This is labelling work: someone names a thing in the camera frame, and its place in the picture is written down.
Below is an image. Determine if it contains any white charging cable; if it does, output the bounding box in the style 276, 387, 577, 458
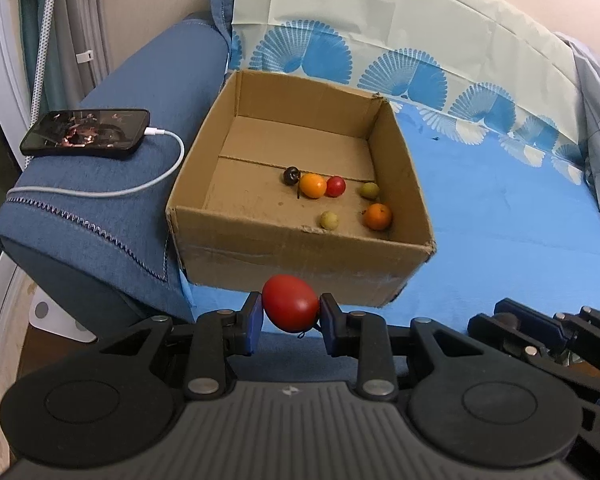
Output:
7, 128, 186, 200

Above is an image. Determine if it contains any blue patterned sheet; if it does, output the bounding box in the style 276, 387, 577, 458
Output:
210, 0, 600, 329

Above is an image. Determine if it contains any brown cardboard box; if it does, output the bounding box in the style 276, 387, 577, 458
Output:
166, 70, 436, 307

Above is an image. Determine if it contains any blue sofa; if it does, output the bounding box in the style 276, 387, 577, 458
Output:
0, 0, 234, 336

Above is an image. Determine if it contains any small dark red fruit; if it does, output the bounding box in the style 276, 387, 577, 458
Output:
325, 176, 347, 198

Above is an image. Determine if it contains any black smartphone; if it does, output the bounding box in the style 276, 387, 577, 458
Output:
20, 108, 150, 158

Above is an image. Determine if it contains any white scale on floor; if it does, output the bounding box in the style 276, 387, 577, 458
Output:
29, 295, 96, 344

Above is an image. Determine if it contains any orange round fruit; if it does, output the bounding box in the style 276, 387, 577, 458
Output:
299, 174, 327, 200

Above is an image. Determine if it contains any red round fruit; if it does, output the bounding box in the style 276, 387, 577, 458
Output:
261, 274, 320, 334

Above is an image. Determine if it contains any yellow-green round fruit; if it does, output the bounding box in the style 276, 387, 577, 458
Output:
358, 182, 380, 200

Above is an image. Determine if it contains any small beige fruit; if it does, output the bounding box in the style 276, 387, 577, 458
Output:
320, 210, 339, 231

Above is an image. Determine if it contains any grey curtain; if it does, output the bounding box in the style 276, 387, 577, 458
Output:
20, 0, 110, 115

